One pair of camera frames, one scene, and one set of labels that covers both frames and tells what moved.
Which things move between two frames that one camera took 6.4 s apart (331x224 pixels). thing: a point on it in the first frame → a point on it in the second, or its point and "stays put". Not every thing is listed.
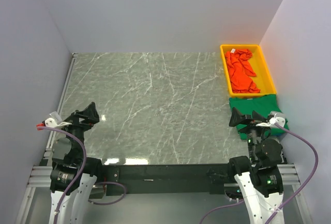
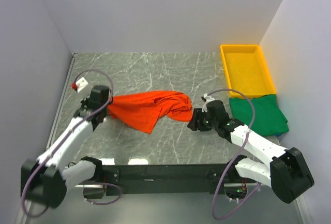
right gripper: [237, 117] → [198, 114]
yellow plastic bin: [247, 73] stays put
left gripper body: [78, 129] → [85, 101]
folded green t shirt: [263, 106] stays put
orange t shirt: [240, 71] → [142, 110]
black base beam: [168, 179] stays put
